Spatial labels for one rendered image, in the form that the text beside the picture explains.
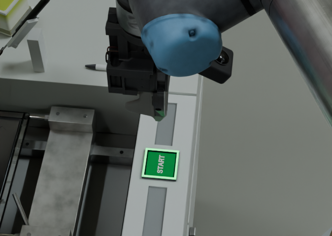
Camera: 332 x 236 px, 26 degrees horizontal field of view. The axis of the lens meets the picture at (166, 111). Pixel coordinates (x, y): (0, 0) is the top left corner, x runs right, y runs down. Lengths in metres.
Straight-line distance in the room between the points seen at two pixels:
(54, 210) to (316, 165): 1.28
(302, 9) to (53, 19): 0.80
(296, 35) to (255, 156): 1.71
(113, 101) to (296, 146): 1.18
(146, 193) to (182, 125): 0.15
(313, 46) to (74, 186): 0.71
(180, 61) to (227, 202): 1.54
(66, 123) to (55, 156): 0.06
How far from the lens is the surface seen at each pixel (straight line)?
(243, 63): 2.58
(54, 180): 1.27
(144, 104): 1.01
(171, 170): 1.17
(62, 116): 1.31
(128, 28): 0.88
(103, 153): 1.33
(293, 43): 0.66
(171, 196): 1.15
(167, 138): 1.21
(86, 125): 1.30
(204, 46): 0.73
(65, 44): 1.34
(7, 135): 1.31
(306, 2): 0.66
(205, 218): 2.22
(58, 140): 1.31
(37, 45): 1.25
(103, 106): 1.32
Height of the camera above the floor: 1.95
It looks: 53 degrees down
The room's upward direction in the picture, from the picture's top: straight up
